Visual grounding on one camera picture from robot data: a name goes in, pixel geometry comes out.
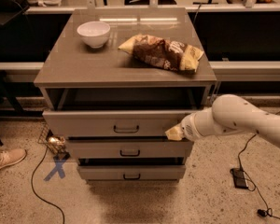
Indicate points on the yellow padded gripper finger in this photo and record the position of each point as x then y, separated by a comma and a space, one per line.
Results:
175, 133

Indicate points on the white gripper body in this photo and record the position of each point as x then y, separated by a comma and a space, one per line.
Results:
188, 128

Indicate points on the grey top drawer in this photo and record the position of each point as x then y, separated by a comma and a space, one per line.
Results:
119, 111

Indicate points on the grey drawer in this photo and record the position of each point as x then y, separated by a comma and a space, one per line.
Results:
119, 111
131, 173
128, 148

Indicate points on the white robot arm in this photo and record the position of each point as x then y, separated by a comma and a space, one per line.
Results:
228, 114

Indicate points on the grey middle drawer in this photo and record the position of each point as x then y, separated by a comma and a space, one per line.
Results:
128, 148

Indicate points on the grey drawer cabinet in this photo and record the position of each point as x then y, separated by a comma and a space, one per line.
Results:
74, 65

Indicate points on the grey bottom drawer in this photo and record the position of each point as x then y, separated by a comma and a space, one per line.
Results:
131, 173

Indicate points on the black power adapter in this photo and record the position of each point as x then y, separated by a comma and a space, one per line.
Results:
239, 179

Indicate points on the brown yellow chip bag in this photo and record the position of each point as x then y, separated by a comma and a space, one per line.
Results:
163, 53

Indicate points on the blue tape cross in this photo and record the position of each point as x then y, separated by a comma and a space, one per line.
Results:
58, 167

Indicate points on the white ceramic bowl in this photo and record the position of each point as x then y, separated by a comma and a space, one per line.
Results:
94, 33

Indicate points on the tan shoe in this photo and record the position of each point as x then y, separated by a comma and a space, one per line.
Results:
11, 157

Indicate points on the shiny wire basket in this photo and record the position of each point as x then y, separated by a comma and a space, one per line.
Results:
55, 143

